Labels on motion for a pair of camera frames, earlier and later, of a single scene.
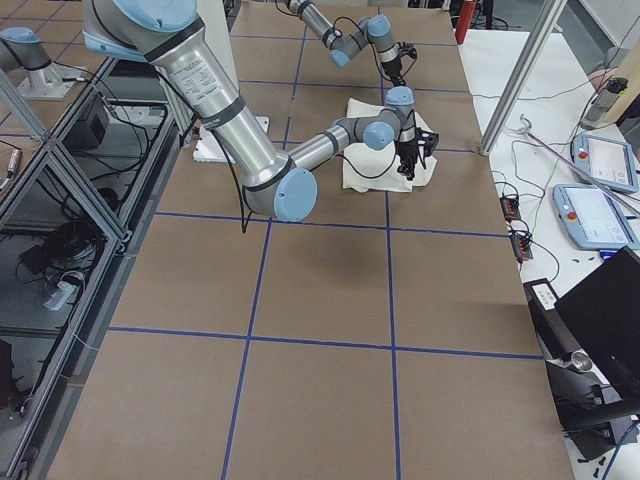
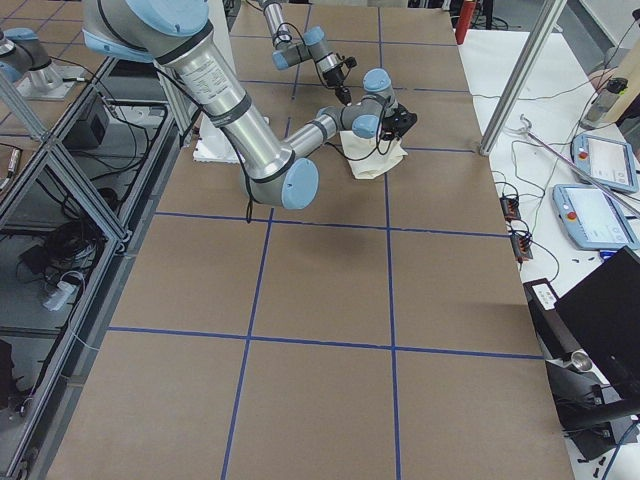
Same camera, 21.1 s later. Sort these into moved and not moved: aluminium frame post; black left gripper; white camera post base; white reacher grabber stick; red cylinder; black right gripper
Moved: black right gripper; black left gripper
Not moved: aluminium frame post; white camera post base; red cylinder; white reacher grabber stick
